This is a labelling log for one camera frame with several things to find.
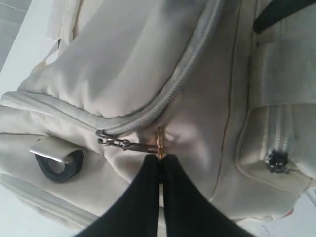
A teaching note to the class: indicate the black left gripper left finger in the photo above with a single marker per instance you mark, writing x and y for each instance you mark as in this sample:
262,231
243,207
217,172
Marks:
135,213

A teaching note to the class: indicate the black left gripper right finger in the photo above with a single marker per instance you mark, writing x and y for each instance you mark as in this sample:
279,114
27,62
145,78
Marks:
187,212

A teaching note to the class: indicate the gold key ring zipper pull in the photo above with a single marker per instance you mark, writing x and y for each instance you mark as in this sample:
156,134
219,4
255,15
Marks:
124,144

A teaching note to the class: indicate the cream fabric duffel bag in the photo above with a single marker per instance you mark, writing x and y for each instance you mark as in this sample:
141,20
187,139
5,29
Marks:
231,82

